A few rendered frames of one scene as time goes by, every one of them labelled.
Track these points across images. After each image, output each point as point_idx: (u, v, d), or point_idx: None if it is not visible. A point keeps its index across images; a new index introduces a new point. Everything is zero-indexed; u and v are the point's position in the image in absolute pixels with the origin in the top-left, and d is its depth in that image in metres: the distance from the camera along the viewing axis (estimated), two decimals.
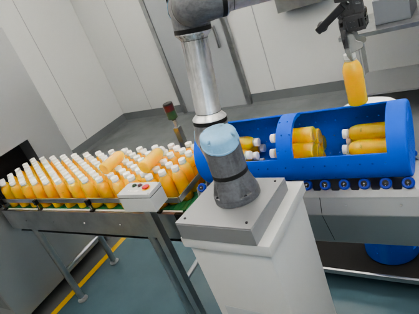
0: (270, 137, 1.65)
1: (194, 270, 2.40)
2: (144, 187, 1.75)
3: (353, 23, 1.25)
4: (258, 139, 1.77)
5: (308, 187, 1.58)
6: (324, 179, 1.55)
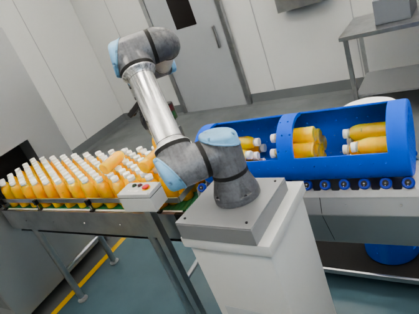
0: (270, 137, 1.65)
1: (194, 270, 2.40)
2: (144, 187, 1.75)
3: None
4: (259, 139, 1.77)
5: (308, 187, 1.58)
6: (325, 179, 1.55)
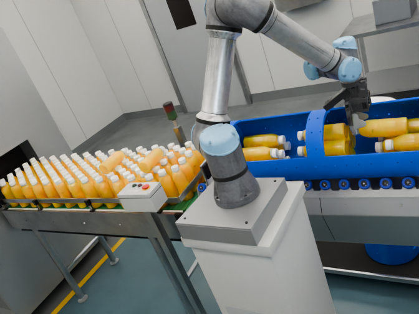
0: (298, 134, 1.58)
1: (194, 270, 2.40)
2: (144, 187, 1.75)
3: (357, 104, 1.40)
4: (284, 136, 1.71)
5: (309, 185, 1.58)
6: (321, 180, 1.56)
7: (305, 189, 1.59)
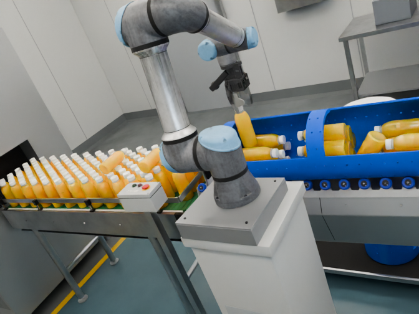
0: (298, 134, 1.58)
1: (194, 270, 2.40)
2: (144, 187, 1.75)
3: (235, 85, 1.58)
4: (284, 136, 1.71)
5: (309, 185, 1.58)
6: (321, 180, 1.56)
7: (305, 189, 1.59)
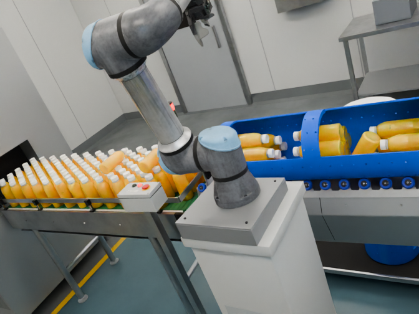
0: (293, 134, 1.59)
1: (194, 270, 2.40)
2: (144, 187, 1.75)
3: (197, 13, 1.41)
4: (280, 137, 1.72)
5: (308, 182, 1.58)
6: (319, 184, 1.56)
7: (308, 188, 1.58)
